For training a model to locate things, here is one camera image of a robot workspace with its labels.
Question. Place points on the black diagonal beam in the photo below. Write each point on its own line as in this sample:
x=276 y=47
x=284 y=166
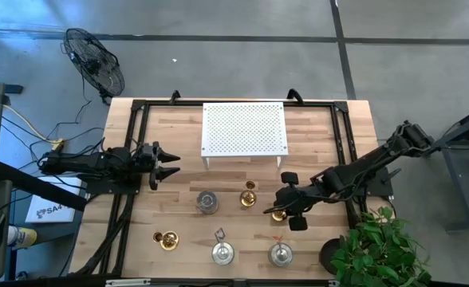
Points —
x=39 y=186

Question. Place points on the yellow and white bottle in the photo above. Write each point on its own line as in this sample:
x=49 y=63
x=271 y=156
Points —
x=23 y=237

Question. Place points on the gold candlestick holder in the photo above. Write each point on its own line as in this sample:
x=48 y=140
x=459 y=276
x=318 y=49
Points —
x=248 y=198
x=169 y=241
x=279 y=217

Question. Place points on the white perforated metal shelf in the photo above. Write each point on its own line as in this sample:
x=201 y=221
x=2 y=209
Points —
x=244 y=129

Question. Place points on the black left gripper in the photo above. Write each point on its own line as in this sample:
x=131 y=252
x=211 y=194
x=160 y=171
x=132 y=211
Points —
x=144 y=157

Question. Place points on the green leafy plant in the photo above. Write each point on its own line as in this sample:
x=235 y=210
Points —
x=378 y=255

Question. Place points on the silver bracket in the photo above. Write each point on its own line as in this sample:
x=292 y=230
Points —
x=127 y=282

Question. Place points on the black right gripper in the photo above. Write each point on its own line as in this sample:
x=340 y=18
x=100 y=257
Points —
x=294 y=197

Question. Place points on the silver ribbed tin candle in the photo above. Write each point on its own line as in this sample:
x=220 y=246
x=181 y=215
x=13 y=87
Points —
x=207 y=202

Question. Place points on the black plant pot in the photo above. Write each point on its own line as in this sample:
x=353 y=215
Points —
x=328 y=255

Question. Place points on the black floor fan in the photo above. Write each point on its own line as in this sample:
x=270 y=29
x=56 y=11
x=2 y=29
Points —
x=95 y=64

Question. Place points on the yellow power plug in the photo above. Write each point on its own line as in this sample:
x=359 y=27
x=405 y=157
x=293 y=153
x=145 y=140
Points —
x=57 y=144

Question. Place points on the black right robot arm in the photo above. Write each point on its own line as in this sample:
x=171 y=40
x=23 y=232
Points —
x=358 y=165

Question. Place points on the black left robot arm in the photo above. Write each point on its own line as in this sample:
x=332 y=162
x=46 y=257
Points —
x=91 y=162

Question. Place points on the white cardboard box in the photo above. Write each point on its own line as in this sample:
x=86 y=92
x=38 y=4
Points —
x=53 y=213

